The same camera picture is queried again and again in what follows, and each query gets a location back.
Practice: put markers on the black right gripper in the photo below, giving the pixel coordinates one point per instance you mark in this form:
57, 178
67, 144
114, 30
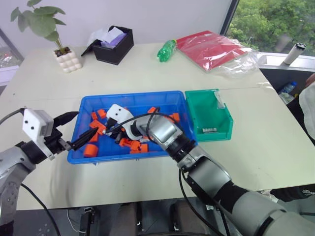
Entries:
112, 122

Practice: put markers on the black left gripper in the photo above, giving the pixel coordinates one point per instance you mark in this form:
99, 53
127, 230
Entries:
54, 140

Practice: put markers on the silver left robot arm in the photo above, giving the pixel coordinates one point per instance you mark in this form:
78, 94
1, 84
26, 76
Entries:
14, 157

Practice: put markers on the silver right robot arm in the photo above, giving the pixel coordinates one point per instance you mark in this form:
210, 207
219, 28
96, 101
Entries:
211, 177

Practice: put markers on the blue plastic bin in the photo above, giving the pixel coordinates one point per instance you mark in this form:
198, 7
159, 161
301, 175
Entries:
137, 100

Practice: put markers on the green plastic bin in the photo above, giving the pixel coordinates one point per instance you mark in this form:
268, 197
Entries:
209, 115

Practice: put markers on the black waste bin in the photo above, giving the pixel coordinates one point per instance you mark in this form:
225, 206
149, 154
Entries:
275, 76

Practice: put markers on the orange cylinder part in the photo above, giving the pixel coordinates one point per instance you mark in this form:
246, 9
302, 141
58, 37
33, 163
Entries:
90, 150

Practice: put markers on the flat orange plastic part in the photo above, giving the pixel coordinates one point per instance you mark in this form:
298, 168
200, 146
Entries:
145, 152

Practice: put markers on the white bubble plant pot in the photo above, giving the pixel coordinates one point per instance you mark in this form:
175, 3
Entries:
68, 61

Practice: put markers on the black box lid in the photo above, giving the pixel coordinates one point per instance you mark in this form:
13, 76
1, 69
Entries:
87, 49

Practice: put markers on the black square box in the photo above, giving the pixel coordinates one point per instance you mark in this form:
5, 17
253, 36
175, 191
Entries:
115, 50

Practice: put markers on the glass cabinet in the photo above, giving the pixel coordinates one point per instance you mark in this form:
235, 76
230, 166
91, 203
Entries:
8, 61

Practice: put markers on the white and purple tissue paper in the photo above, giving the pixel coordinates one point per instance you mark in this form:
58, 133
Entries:
108, 37

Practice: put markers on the green plastic bottle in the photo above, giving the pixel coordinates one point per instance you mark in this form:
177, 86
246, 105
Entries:
167, 51

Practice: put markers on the clear label holder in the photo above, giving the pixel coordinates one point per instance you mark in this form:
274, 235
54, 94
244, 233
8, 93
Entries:
219, 100

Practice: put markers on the green leafy plant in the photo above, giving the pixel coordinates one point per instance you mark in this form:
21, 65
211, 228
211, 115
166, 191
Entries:
41, 23

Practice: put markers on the clear plastic bag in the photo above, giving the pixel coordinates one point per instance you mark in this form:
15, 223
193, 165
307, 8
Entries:
243, 62

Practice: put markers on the clear water bottle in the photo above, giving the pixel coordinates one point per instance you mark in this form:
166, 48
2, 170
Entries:
287, 91

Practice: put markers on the black bag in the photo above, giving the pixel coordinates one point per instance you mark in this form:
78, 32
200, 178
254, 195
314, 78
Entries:
295, 194

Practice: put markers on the person in grey clothing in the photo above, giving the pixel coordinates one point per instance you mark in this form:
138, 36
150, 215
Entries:
308, 108

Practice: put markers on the white tumbler with black lid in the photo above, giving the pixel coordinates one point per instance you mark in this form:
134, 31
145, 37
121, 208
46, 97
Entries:
292, 54

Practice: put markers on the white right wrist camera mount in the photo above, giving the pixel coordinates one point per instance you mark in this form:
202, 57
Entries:
117, 113

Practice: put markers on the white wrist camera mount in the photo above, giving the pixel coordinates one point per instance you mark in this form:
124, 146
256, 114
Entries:
117, 113
33, 123

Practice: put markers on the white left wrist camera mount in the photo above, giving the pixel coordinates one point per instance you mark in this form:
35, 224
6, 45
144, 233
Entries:
33, 123

